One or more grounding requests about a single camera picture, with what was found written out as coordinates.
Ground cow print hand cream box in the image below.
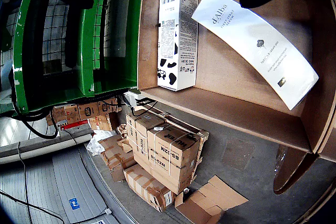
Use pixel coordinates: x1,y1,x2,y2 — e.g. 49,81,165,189
156,0,199,92

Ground white serum box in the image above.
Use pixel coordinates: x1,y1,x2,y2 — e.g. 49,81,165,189
191,0,320,111

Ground two compartment cardboard box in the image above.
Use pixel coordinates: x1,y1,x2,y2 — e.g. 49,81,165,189
136,0,336,196

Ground flat cardboard sheet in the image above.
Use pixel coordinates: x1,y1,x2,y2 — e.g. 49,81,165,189
174,175,249,224

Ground green metal shelf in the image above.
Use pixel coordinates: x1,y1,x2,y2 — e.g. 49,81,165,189
12,0,169,114

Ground brown printed cartons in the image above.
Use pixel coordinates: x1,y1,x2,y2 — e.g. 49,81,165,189
46,98,123,132

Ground red white bar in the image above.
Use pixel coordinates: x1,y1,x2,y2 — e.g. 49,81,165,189
60,120,89,130

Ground white plastic wrap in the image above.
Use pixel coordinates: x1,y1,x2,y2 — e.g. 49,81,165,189
86,129,113,156

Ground crumpled brown cartons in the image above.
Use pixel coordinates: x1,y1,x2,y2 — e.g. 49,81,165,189
98,134,137,183

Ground brown carton BS print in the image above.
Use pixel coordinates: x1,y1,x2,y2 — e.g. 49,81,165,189
146,123,202,196

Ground blue square sign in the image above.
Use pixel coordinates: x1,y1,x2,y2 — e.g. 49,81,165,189
68,197,81,210

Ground taped brown carton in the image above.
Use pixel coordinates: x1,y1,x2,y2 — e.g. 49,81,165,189
123,163,176,213

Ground thick black cable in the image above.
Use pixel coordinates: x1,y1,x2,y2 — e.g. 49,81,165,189
10,71,59,141

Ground brown strapped carton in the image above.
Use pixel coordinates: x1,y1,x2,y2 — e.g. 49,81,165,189
125,111,166,154

